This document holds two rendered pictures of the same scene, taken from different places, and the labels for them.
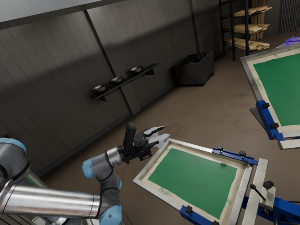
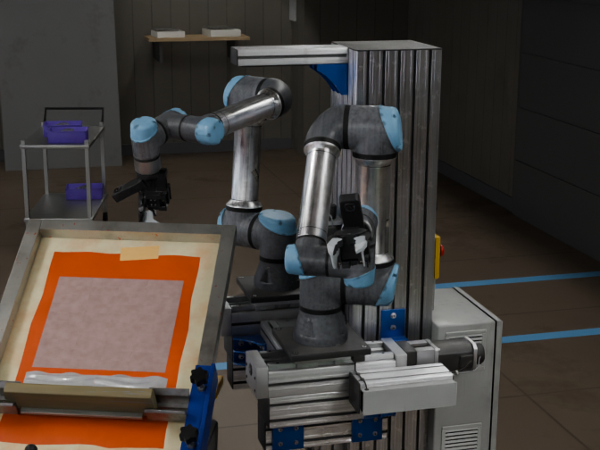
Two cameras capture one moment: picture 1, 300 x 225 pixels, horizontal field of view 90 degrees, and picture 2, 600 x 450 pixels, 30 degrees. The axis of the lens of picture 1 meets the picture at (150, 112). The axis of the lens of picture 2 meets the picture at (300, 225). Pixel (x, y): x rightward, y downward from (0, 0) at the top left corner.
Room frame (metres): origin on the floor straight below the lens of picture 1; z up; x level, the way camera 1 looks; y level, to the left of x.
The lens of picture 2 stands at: (1.06, -2.29, 2.34)
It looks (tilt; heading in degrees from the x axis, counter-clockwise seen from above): 15 degrees down; 106
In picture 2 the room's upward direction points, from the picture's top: straight up
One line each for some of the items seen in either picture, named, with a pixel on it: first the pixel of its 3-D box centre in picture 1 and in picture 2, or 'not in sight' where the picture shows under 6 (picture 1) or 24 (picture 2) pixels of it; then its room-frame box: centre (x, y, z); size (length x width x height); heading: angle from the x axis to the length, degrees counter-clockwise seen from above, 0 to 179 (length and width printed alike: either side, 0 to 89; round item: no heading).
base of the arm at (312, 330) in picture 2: not in sight; (320, 320); (0.32, 0.52, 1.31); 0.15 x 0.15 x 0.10
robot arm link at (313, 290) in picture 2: not in sight; (323, 279); (0.33, 0.52, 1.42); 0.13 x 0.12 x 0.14; 7
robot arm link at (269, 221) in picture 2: not in sight; (276, 233); (0.06, 0.94, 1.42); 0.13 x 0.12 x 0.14; 161
